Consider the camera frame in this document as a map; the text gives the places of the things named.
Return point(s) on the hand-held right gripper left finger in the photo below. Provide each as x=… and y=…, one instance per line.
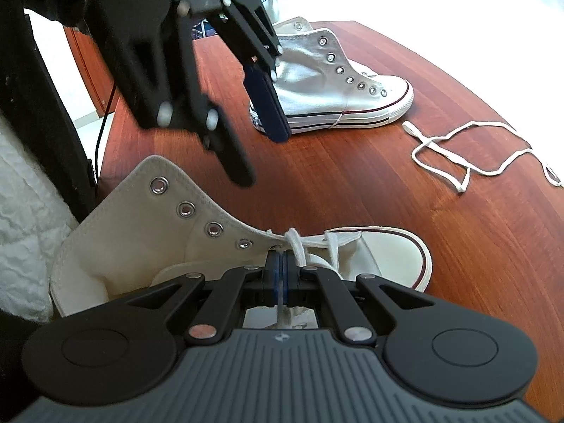
x=272, y=273

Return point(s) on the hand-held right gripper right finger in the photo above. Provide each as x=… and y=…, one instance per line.
x=291, y=273

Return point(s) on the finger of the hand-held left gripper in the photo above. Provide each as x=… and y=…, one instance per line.
x=268, y=105
x=233, y=163

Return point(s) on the white threaded shoelace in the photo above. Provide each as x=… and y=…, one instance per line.
x=297, y=251

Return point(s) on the cream high-top canvas shoe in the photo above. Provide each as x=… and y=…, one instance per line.
x=132, y=238

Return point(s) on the white unlaced high-top shoe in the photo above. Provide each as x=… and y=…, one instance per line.
x=308, y=92

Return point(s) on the brown wooden cabinet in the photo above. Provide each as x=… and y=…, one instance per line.
x=88, y=61

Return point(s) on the loose white shoelace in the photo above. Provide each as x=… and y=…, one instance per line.
x=410, y=128

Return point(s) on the black chair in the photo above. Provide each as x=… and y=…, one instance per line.
x=44, y=119

